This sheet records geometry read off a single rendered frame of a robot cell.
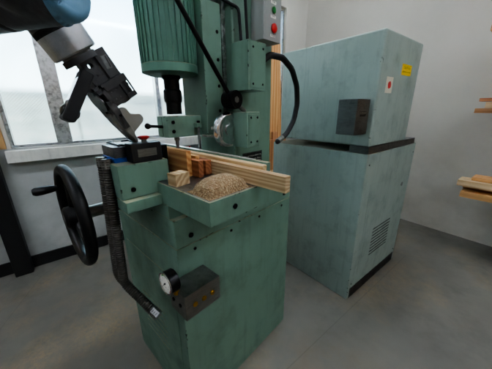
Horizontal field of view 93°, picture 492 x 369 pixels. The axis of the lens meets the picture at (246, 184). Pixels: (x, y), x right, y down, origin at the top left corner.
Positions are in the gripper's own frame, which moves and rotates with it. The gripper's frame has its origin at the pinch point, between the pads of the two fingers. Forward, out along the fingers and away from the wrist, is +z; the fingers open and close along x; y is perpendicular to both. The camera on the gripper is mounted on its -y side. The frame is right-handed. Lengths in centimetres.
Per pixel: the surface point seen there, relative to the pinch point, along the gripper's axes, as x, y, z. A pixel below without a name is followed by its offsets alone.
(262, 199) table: -26.7, 10.4, 24.6
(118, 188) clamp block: -2.1, -10.9, 6.9
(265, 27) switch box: -5, 58, -5
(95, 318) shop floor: 66, -59, 83
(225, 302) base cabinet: -10, -13, 63
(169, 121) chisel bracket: 8.3, 15.5, 5.1
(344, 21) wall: 58, 269, 50
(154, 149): -3.7, 2.2, 4.5
